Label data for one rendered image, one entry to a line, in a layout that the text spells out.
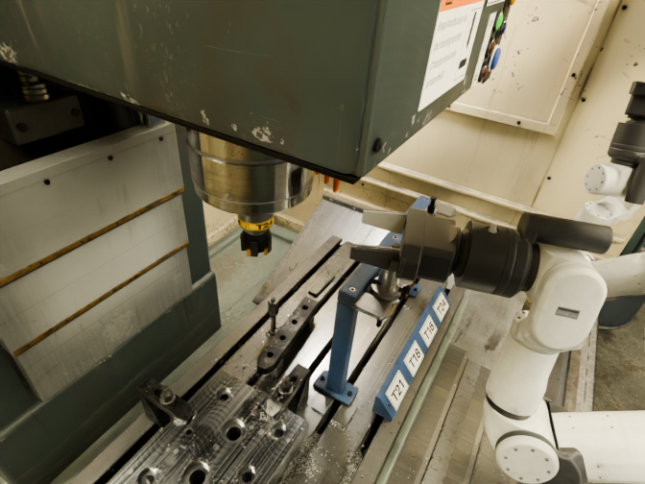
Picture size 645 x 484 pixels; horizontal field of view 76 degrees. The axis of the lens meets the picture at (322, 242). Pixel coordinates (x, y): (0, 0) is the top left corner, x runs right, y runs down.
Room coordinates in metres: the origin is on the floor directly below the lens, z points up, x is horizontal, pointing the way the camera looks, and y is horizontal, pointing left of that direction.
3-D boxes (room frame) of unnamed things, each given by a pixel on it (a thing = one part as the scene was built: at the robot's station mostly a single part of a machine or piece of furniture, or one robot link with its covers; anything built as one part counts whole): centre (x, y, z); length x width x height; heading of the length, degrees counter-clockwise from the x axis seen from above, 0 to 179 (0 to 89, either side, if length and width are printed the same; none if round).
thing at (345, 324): (0.60, -0.06, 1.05); 0.10 x 0.05 x 0.30; 62
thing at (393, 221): (0.50, -0.09, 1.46); 0.06 x 0.02 x 0.03; 79
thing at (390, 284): (0.62, -0.14, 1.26); 0.04 x 0.04 x 0.07
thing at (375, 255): (0.40, -0.07, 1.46); 0.06 x 0.02 x 0.03; 79
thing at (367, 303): (0.57, -0.11, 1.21); 0.07 x 0.05 x 0.01; 62
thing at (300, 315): (0.71, 0.07, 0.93); 0.26 x 0.05 x 0.06; 157
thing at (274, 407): (0.51, 0.05, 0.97); 0.13 x 0.03 x 0.15; 152
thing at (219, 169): (0.49, 0.10, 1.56); 0.16 x 0.16 x 0.12
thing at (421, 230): (0.43, -0.16, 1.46); 0.13 x 0.12 x 0.10; 169
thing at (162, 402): (0.47, 0.29, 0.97); 0.13 x 0.03 x 0.15; 62
